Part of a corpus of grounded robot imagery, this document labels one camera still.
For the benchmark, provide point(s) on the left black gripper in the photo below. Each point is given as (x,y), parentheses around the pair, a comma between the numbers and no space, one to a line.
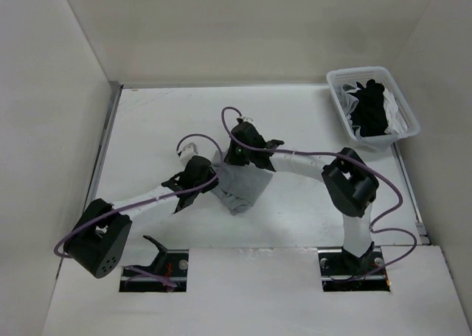
(210,176)

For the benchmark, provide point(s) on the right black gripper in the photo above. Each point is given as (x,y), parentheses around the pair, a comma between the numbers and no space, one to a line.
(231,158)

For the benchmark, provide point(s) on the grey tank top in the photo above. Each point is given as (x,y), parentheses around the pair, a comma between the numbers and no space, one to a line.
(239,188)

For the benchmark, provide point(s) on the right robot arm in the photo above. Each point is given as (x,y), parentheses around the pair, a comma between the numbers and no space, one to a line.
(352,189)

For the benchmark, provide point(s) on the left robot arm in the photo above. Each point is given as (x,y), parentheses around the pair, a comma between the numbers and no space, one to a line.
(98,240)

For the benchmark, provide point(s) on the black tank top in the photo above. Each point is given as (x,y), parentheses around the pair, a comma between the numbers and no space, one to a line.
(369,117)

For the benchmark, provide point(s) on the white tank top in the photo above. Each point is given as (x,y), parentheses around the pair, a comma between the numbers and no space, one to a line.
(395,122)

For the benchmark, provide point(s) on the white plastic basket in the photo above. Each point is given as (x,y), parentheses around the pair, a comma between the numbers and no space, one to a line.
(336,79)

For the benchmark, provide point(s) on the light grey garment in basket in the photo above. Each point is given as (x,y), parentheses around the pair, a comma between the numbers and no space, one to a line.
(348,100)

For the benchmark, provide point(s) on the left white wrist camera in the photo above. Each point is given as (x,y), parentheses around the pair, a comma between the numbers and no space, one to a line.
(187,152)

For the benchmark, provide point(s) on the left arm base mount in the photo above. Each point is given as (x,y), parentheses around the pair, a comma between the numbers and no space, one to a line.
(167,273)

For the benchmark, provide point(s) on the metal table edge rail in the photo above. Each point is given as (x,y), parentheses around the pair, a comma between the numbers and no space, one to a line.
(116,91)

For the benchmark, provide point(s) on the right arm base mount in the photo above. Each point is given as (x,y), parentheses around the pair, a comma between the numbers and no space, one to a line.
(343,273)

